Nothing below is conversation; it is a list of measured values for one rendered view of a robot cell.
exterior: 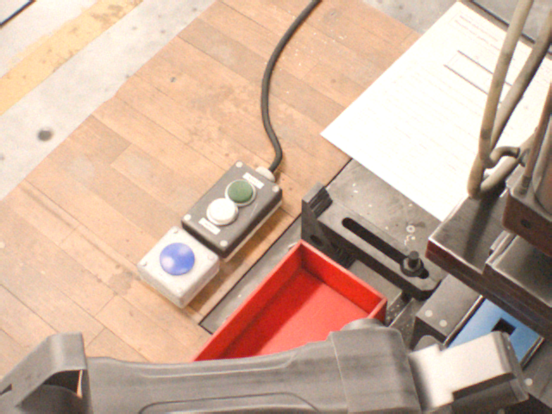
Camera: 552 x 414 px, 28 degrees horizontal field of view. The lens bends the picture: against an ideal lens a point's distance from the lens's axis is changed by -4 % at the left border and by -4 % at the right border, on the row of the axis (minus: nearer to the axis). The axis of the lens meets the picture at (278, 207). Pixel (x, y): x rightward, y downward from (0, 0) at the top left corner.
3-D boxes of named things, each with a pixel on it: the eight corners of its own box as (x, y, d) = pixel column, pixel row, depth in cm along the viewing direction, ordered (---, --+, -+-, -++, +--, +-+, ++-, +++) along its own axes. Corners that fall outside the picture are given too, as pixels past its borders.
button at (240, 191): (222, 201, 134) (222, 191, 133) (239, 185, 136) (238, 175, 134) (242, 214, 133) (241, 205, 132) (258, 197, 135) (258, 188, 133)
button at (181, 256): (153, 267, 130) (151, 259, 128) (176, 243, 131) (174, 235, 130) (179, 287, 129) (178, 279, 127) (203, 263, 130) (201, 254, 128)
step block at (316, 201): (300, 239, 134) (301, 198, 126) (316, 222, 135) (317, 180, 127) (345, 270, 132) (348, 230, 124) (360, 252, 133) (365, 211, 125)
